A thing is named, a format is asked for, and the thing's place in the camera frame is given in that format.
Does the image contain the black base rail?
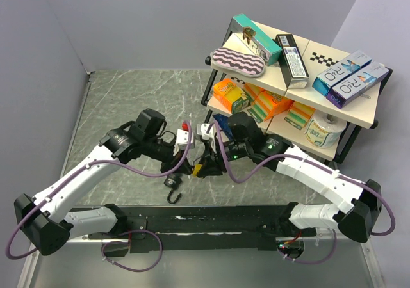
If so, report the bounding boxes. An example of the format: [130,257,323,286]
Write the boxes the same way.
[87,203,316,253]

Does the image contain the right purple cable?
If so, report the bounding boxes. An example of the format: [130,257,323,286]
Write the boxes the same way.
[208,121,395,237]

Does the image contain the purple toothpaste box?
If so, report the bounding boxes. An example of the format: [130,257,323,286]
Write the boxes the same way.
[326,62,390,109]

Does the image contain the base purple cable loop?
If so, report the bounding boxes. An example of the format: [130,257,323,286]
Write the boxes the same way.
[101,230,166,272]

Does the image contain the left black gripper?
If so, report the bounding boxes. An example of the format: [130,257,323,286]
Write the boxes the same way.
[143,134,192,173]

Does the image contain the black tiered shelf rack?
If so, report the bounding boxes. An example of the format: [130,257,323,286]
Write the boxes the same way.
[200,16,393,173]

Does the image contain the orange sponge pack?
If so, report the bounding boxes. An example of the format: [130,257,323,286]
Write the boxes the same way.
[247,90,293,123]

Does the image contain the blue toothpaste box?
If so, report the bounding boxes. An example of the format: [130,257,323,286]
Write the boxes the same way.
[312,50,372,96]

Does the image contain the pink wavy eye mask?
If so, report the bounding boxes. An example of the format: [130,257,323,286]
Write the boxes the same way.
[210,47,265,77]

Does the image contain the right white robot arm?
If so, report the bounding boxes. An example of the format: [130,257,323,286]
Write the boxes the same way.
[197,112,382,243]

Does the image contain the orange green box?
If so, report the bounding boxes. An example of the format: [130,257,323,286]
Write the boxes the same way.
[213,79,249,114]

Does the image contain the blue snack bag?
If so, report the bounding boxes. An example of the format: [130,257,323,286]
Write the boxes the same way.
[213,113,233,140]

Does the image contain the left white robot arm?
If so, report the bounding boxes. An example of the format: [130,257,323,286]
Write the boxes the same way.
[14,109,215,255]

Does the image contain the teal box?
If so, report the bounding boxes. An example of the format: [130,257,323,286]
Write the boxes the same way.
[229,14,282,66]

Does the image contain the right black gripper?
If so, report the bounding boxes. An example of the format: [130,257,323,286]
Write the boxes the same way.
[197,137,251,176]

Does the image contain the striped sponge pack behind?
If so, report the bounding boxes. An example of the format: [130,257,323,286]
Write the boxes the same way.
[242,83,265,103]

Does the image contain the striped sponge pack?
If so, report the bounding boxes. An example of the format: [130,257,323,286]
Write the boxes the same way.
[242,83,265,103]
[284,102,316,130]

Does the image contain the yellow padlock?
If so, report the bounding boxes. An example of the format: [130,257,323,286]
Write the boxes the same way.
[192,164,205,178]

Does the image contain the toilet paper roll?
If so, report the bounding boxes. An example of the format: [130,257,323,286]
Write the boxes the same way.
[304,110,347,148]

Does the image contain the black silver box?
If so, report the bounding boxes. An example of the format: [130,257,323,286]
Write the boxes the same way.
[275,34,309,89]

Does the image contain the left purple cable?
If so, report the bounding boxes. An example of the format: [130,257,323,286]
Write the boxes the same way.
[6,120,193,259]

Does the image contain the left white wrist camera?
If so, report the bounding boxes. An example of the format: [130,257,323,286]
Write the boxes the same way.
[174,122,195,156]

